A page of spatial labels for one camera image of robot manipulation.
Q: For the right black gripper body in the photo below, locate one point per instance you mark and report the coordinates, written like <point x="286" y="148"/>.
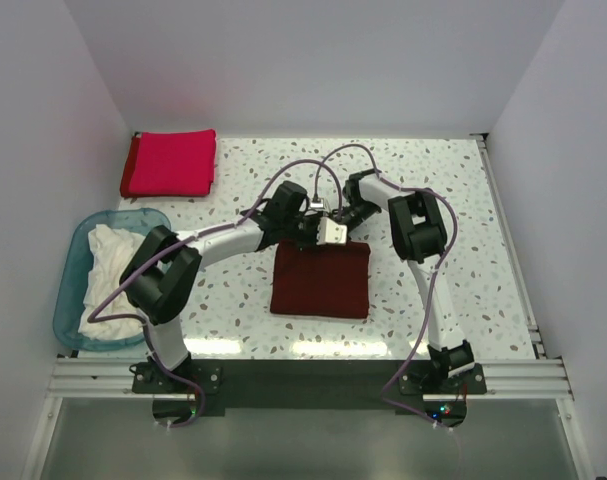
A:
<point x="353" y="215"/>

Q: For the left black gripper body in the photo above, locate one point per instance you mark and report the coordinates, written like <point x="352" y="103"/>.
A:
<point x="304" y="230"/>

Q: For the dark red t-shirt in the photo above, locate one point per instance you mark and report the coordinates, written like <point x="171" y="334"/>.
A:
<point x="325" y="281"/>

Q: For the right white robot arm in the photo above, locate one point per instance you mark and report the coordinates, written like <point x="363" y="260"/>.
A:
<point x="423" y="229"/>

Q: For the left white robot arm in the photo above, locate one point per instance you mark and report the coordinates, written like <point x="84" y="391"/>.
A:
<point x="159" y="279"/>

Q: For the folded pink red t-shirt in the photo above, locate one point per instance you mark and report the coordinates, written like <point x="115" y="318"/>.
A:
<point x="178" y="164"/>

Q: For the crumpled white t-shirt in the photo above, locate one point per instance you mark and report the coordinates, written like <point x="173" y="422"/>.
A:
<point x="112" y="251"/>

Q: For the blue plastic basket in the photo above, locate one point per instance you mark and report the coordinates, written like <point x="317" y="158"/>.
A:
<point x="74" y="282"/>

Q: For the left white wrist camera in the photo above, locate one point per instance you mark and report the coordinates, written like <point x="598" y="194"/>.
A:
<point x="331" y="233"/>

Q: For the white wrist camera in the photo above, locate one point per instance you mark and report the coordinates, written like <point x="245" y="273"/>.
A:
<point x="331" y="233"/>
<point x="318" y="204"/>

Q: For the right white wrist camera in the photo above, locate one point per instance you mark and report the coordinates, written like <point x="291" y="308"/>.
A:
<point x="318" y="204"/>

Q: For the aluminium frame rail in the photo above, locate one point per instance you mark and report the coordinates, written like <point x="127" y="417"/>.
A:
<point x="490" y="379"/>

